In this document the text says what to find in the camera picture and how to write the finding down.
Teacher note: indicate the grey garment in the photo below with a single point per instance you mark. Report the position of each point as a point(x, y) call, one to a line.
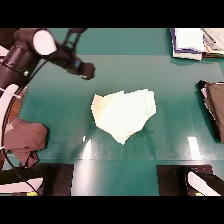
point(215, 38)

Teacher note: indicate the dark brown garment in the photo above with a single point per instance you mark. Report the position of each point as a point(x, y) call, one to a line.
point(25, 138)

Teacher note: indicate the cream garment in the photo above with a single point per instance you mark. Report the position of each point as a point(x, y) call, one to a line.
point(123, 113)

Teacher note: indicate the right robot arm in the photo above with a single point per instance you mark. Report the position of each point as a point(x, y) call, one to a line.
point(173, 180)

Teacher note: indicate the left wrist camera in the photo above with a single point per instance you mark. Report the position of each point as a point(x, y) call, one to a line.
point(74, 35)

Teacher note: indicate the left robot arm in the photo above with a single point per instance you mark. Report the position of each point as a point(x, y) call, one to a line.
point(20, 60)

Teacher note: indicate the grey-brown garment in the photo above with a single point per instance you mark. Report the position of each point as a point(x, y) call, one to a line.
point(217, 106)

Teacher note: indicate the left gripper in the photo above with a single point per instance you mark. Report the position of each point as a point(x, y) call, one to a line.
point(83, 70)

